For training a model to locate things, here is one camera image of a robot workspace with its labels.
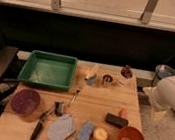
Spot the black eraser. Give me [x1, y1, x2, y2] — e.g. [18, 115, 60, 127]
[105, 113, 129, 128]

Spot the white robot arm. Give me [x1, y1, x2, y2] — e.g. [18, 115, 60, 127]
[143, 76, 175, 112]

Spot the blue grey bowl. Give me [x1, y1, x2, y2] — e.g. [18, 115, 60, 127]
[152, 64, 175, 85]

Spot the silver fork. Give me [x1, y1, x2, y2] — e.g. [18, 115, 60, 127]
[67, 86, 83, 107]

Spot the green plastic tray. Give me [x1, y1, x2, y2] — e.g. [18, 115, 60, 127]
[17, 50, 78, 91]

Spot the small black metal cup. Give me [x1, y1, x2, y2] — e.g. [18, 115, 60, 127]
[54, 101, 64, 117]

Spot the small orange toy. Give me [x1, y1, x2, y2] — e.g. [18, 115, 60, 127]
[119, 108, 128, 119]

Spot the light blue cloth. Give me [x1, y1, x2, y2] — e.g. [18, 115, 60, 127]
[46, 114, 75, 140]

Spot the blue sponge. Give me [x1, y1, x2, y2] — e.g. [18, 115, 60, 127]
[76, 121, 95, 140]

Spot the purple round plate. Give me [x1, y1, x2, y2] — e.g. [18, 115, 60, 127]
[10, 89, 41, 115]

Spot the black handled knife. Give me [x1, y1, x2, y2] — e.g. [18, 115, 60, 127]
[30, 107, 54, 140]

